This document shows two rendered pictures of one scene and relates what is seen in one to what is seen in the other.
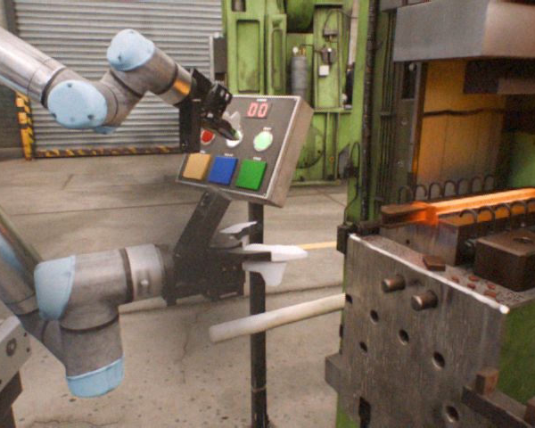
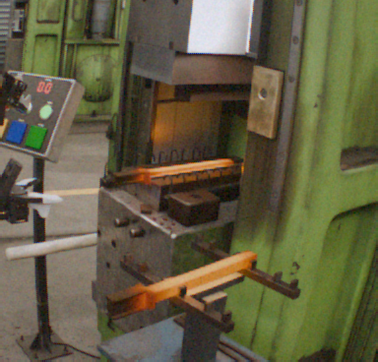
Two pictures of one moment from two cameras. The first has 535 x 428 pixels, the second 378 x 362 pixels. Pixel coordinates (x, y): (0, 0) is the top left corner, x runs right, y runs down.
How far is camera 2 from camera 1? 78 cm
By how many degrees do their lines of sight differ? 13
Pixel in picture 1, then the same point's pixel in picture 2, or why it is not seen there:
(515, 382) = not seen: hidden behind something
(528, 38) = (203, 74)
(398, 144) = (142, 120)
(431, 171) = (164, 141)
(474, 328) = (160, 248)
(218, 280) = (15, 211)
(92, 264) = not seen: outside the picture
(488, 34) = (175, 73)
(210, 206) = (12, 170)
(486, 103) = not seen: hidden behind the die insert
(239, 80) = (39, 11)
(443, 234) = (154, 190)
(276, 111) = (57, 90)
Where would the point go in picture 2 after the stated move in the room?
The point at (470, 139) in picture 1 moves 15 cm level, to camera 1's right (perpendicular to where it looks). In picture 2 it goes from (196, 118) to (238, 121)
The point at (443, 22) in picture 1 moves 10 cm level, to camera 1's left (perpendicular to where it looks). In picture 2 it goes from (156, 59) to (119, 58)
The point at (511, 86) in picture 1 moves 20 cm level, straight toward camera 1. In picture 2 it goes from (199, 96) to (179, 108)
